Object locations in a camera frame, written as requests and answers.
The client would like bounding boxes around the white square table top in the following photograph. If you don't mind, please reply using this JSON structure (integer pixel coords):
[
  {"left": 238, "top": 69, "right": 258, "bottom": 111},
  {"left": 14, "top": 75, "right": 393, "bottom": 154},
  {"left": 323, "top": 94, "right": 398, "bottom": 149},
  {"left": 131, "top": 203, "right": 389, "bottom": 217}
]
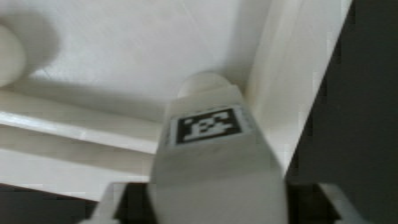
[{"left": 0, "top": 0, "right": 353, "bottom": 200}]

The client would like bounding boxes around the white table leg with tag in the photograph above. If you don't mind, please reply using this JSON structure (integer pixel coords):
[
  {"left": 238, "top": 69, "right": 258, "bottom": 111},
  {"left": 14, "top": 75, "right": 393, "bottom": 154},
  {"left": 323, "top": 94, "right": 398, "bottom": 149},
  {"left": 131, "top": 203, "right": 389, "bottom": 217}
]
[{"left": 149, "top": 72, "right": 288, "bottom": 224}]

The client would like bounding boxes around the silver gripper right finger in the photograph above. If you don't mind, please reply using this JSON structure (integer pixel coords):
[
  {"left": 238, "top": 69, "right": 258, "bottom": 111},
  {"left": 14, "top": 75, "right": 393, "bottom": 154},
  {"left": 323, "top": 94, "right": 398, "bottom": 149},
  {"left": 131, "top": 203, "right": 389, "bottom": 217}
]
[{"left": 286, "top": 182, "right": 364, "bottom": 224}]

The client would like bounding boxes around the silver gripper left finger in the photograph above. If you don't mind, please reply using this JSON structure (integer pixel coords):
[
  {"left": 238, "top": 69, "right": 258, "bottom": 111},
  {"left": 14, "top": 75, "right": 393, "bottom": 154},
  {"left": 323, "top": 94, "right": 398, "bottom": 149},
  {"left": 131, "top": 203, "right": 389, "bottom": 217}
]
[{"left": 78, "top": 182, "right": 151, "bottom": 224}]

